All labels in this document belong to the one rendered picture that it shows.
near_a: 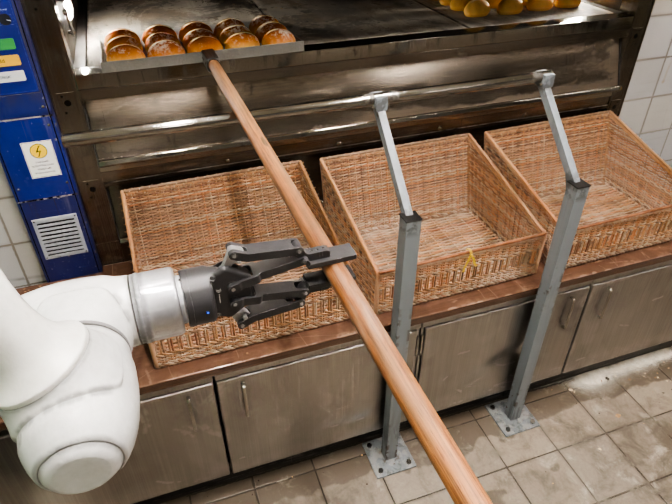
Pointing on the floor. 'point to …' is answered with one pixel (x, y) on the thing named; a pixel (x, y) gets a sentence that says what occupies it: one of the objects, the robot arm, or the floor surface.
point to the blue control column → (26, 129)
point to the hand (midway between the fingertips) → (330, 266)
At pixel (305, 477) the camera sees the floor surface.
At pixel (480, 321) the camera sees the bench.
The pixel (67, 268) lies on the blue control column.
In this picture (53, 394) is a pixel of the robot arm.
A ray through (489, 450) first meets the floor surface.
